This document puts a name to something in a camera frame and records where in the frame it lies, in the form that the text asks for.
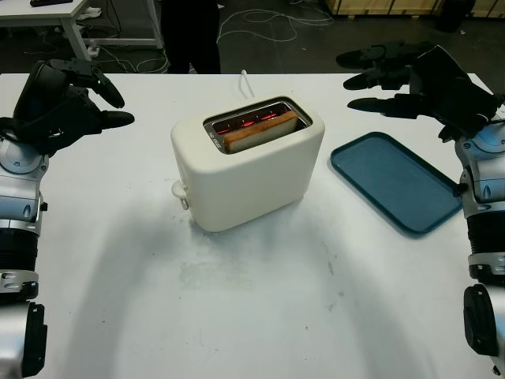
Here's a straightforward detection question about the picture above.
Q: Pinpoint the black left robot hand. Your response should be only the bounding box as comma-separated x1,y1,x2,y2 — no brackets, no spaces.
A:
13,58,136,149

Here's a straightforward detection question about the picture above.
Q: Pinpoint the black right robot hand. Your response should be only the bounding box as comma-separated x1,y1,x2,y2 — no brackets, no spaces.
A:
335,40,503,138

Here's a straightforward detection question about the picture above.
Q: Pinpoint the toast slice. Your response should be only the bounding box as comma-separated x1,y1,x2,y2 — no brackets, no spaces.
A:
223,110,297,154

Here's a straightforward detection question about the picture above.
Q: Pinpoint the person body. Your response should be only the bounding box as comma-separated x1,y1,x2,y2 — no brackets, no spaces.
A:
160,0,222,75

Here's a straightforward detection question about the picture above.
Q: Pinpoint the cream two-slot toaster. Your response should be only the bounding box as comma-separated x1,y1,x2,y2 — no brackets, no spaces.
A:
170,94,327,233

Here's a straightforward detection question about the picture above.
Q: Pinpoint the black floor object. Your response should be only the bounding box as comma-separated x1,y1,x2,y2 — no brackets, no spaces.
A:
436,0,462,33

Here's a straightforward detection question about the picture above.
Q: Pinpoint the white desk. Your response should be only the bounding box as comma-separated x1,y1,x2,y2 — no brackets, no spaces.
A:
0,0,165,60

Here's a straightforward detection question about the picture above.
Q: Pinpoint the wooden crate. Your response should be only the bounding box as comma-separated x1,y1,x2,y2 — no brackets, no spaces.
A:
325,0,505,19

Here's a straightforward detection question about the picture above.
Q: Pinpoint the blue rectangular tray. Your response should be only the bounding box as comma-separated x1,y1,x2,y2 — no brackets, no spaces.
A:
330,131,463,237

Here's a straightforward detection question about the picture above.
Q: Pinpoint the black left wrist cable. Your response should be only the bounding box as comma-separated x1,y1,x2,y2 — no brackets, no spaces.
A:
0,117,28,141

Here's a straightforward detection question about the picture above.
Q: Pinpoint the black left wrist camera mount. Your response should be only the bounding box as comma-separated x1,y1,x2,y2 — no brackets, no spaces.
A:
35,128,80,157

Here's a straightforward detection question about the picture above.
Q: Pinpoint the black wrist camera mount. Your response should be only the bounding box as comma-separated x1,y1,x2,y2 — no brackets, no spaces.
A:
437,120,461,143
35,128,80,157

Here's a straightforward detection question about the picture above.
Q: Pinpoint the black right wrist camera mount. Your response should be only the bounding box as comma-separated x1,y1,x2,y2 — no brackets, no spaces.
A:
437,120,461,143

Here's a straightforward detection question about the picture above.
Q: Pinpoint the white floor cable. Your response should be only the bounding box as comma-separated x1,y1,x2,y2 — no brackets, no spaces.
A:
216,9,336,51

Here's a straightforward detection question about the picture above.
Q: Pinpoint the white toaster power cord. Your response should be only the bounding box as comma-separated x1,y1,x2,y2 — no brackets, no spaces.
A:
238,69,256,99

